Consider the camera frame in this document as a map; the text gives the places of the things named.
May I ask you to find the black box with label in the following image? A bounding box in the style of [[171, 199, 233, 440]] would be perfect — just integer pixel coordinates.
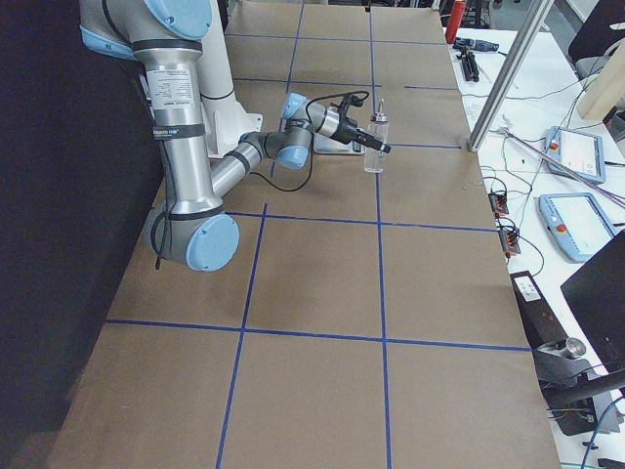
[[510, 271, 567, 349]]

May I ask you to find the teach pendant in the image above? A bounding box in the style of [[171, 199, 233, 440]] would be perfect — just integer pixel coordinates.
[[538, 192, 617, 263], [545, 126, 605, 184]]

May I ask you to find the blue patterned cloth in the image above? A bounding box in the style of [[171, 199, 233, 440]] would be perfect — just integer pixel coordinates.
[[453, 37, 499, 53]]

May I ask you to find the glass sauce bottle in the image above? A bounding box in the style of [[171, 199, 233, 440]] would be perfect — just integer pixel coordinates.
[[363, 98, 389, 173]]

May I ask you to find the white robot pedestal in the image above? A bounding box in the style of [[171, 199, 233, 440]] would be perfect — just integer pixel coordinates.
[[197, 0, 263, 158]]

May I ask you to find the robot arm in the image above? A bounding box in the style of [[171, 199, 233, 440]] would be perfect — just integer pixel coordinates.
[[80, 1, 390, 272]]

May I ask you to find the silver kitchen scale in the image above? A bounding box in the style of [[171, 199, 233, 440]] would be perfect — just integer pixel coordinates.
[[312, 133, 364, 155]]

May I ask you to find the far teach pendant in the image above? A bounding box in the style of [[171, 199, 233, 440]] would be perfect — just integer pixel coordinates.
[[545, 126, 605, 184]]

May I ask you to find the aluminium frame post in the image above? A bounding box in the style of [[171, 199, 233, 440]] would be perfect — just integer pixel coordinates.
[[467, 0, 554, 152]]

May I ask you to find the red cylinder bottle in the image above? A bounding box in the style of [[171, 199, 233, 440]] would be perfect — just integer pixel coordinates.
[[445, 0, 466, 44]]

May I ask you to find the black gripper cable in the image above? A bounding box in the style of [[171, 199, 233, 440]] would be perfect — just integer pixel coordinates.
[[251, 90, 372, 192]]

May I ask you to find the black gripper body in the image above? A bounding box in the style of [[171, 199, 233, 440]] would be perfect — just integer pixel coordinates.
[[337, 121, 374, 147]]

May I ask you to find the black folded tripod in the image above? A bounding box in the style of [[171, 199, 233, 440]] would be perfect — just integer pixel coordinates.
[[457, 46, 479, 82]]

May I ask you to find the near teach pendant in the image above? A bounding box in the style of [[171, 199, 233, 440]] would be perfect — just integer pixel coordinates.
[[538, 192, 617, 263]]

